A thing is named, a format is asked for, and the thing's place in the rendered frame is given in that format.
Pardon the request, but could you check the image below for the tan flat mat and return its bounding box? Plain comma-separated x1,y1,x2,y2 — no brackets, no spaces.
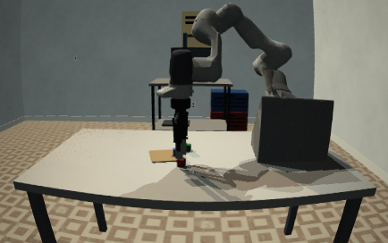
149,149,177,163

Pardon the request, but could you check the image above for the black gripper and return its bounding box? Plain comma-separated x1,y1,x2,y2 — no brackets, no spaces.
171,98,190,159

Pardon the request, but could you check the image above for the red die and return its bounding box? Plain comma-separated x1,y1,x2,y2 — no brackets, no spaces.
177,158,186,167

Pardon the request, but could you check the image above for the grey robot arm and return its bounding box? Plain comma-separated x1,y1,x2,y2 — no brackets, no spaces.
156,3,297,99

